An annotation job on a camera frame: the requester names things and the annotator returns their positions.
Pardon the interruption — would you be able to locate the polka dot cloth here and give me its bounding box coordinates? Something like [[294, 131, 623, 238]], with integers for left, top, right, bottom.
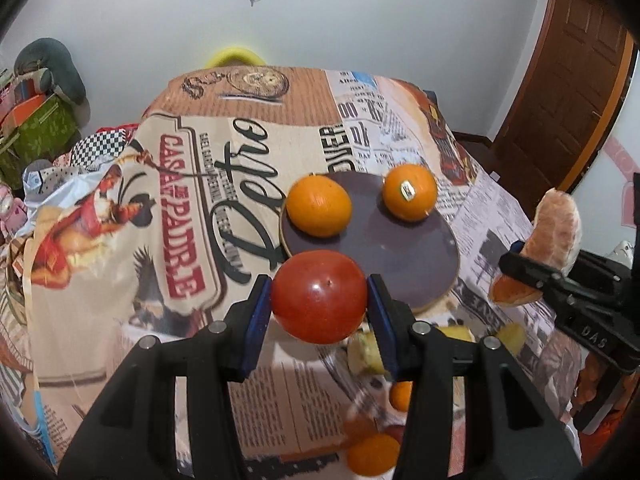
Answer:
[[22, 160, 108, 206]]

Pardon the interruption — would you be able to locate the peeled orange fruit piece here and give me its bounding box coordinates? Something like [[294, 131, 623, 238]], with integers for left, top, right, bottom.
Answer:
[[489, 188, 583, 307]]

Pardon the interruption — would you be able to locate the green patterned box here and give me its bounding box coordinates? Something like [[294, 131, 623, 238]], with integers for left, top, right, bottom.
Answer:
[[0, 95, 81, 186]]

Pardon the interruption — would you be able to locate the pink plush toy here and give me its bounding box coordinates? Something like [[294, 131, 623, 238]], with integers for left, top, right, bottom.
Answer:
[[0, 185, 26, 241]]

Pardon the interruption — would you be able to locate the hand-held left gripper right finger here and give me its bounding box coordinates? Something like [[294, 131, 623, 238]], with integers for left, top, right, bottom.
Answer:
[[367, 274, 583, 480]]

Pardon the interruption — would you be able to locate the large orange with sticker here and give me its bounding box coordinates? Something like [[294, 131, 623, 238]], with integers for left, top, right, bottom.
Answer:
[[382, 163, 438, 222]]

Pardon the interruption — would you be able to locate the printed blanket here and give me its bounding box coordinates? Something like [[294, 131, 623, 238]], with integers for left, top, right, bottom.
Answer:
[[0, 65, 591, 480]]

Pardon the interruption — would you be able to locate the plain large orange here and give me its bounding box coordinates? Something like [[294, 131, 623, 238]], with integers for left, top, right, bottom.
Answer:
[[285, 174, 352, 239]]

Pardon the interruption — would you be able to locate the small orange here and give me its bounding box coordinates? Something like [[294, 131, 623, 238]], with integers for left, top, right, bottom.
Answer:
[[390, 381, 413, 412], [346, 433, 401, 477]]

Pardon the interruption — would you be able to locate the dark round plate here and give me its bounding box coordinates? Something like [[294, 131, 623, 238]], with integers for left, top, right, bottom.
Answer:
[[280, 171, 460, 311]]

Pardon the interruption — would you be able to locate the pale yellow lumpy fruit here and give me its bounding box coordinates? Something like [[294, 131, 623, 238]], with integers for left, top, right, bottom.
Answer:
[[347, 330, 391, 376]]

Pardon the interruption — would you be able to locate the red tomato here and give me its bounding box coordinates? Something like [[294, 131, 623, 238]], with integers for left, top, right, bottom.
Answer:
[[270, 251, 368, 345]]

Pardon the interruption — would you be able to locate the brown wooden door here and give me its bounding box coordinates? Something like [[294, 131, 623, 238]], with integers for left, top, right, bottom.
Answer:
[[492, 0, 638, 211]]

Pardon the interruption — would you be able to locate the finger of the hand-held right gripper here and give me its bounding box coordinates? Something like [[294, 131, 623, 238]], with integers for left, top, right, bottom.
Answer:
[[497, 241, 566, 294], [562, 250, 628, 286]]

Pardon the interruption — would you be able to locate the black white checkered cloth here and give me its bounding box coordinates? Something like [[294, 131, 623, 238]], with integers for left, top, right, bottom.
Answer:
[[70, 125, 136, 168]]

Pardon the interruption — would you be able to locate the grey plush pillow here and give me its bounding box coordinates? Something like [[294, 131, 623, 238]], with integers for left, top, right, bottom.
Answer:
[[14, 37, 88, 126]]

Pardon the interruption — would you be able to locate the smooth long yellow fruit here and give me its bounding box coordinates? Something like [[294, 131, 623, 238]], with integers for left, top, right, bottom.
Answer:
[[435, 322, 527, 353]]

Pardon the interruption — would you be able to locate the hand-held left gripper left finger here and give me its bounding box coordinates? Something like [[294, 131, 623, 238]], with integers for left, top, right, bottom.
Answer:
[[57, 274, 273, 480]]

